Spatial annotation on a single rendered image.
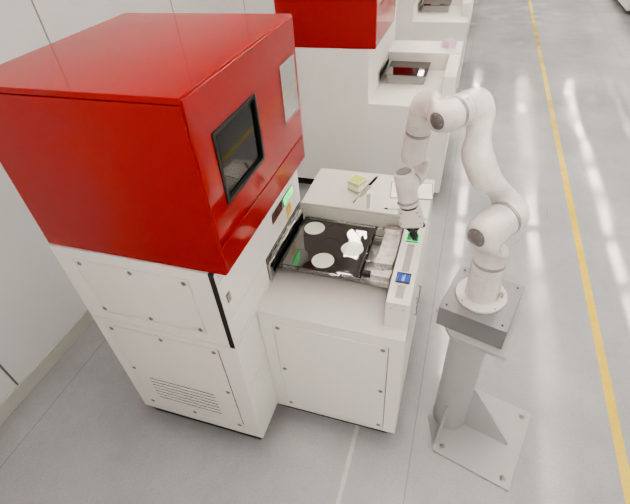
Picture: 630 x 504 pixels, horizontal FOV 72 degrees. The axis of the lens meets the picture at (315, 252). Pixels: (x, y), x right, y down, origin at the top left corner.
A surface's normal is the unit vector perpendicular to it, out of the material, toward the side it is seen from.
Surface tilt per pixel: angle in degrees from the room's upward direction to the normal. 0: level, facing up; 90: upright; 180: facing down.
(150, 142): 90
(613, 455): 0
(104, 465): 0
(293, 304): 0
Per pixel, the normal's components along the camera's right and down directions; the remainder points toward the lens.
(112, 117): -0.30, 0.64
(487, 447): -0.07, -0.75
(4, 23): 0.95, 0.15
